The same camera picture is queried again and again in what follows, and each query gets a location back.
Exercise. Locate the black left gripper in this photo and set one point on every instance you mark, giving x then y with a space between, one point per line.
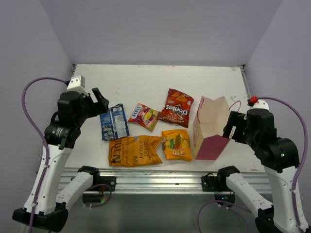
101 107

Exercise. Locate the orange Kettle chips bag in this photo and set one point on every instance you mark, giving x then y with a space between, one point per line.
134 151

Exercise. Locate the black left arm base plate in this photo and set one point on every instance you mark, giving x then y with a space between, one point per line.
111 181

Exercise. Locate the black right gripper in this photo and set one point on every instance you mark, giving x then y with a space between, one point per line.
235 118

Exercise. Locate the red Doritos bag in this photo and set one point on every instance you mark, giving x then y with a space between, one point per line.
177 108

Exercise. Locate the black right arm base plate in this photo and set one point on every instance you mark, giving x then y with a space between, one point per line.
209 183

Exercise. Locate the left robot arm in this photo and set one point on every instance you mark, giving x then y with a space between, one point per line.
47 208

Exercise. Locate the pink paper bag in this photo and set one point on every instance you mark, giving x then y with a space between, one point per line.
210 120

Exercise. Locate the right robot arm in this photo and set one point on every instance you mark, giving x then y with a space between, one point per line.
280 159

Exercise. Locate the yellow mango snack bag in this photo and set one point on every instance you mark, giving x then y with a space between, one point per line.
176 145

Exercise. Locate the blue Kettle chips bag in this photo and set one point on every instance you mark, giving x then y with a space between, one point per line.
114 123

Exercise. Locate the Fox's candy bag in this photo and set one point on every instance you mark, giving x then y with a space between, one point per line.
144 116

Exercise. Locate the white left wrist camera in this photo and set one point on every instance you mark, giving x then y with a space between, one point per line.
77 84

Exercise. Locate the aluminium mounting rail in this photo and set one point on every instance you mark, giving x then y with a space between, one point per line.
162 182

